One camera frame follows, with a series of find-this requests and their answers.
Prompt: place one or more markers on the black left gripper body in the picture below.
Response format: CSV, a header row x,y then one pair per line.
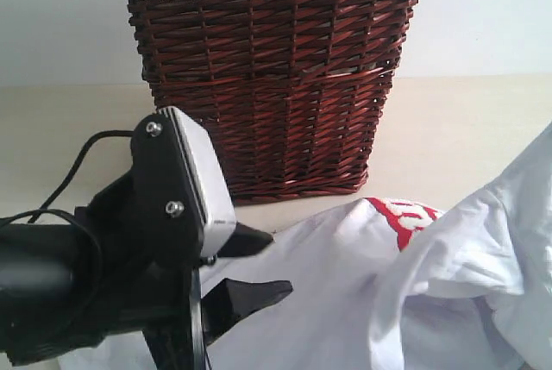
x,y
92,275

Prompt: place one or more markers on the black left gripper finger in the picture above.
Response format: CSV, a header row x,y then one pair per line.
x,y
232,301
240,240

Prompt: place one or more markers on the white t-shirt red lettering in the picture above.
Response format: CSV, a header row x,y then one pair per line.
x,y
390,284

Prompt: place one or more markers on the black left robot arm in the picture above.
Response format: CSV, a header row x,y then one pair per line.
x,y
127,262

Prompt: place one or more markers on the dark red wicker basket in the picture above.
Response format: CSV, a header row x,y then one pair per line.
x,y
291,91

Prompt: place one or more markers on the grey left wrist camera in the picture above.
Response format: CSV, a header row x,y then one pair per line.
x,y
182,197

